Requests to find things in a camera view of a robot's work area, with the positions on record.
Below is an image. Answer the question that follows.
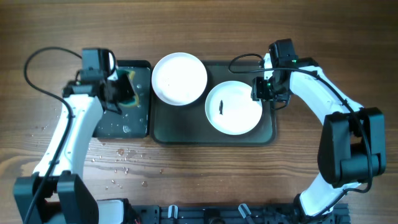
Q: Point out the green yellow sponge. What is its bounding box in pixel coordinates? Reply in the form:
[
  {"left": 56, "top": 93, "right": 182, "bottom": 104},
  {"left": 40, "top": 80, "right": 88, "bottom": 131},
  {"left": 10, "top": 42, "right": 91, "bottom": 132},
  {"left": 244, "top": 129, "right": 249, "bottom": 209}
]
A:
[{"left": 116, "top": 69, "right": 139, "bottom": 108}]

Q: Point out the black rectangular sponge tray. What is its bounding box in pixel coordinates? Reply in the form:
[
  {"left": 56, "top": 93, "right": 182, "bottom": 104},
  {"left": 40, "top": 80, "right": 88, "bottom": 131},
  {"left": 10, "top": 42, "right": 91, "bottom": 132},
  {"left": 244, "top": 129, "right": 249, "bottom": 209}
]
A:
[{"left": 93, "top": 60, "right": 152, "bottom": 139}]

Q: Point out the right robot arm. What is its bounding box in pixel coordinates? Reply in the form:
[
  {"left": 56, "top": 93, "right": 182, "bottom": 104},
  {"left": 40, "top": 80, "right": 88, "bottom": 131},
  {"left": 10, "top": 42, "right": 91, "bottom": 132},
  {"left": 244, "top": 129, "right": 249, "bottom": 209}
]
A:
[{"left": 252, "top": 54, "right": 386, "bottom": 223}]

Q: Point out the dark brown serving tray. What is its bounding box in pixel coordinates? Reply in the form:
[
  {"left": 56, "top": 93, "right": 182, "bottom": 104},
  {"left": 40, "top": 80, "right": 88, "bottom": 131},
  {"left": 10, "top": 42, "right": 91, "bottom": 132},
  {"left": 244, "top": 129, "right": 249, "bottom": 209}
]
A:
[{"left": 149, "top": 60, "right": 277, "bottom": 147}]

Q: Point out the white plate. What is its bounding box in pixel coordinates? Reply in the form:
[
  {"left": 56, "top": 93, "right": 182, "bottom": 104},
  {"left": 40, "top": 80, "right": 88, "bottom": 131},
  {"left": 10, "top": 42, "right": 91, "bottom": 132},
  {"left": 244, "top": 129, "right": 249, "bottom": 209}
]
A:
[
  {"left": 205, "top": 81, "right": 262, "bottom": 135},
  {"left": 151, "top": 52, "right": 208, "bottom": 106}
]

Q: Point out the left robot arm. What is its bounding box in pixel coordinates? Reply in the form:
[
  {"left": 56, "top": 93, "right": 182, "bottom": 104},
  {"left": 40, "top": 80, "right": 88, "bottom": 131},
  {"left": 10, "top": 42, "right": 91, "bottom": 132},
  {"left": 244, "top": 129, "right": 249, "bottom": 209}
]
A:
[{"left": 14, "top": 73, "right": 137, "bottom": 223}]

